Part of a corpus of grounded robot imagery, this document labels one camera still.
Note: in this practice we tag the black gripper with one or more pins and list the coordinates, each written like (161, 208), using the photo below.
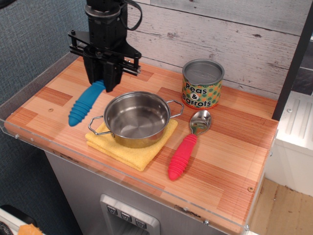
(105, 42)

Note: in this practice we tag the red handled spoon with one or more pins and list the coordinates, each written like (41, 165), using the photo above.
(199, 123)

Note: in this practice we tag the peas and carrots can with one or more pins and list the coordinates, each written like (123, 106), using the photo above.
(202, 83)

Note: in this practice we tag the yellow folded cloth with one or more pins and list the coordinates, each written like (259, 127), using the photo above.
(137, 158)

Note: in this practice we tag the orange object at corner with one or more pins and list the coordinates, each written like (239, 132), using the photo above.
(29, 229)

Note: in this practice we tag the clear acrylic guard rail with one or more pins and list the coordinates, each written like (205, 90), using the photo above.
(216, 193)

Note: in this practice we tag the blue handled fork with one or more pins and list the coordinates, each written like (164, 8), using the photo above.
(85, 102)

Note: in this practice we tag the grey dispenser panel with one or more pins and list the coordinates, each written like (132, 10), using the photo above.
(128, 216)

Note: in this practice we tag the white plastic unit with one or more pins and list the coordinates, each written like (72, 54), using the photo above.
(290, 162)

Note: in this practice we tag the stainless steel pot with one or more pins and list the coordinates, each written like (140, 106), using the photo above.
(136, 119)

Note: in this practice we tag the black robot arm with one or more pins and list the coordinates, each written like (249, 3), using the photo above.
(111, 9)

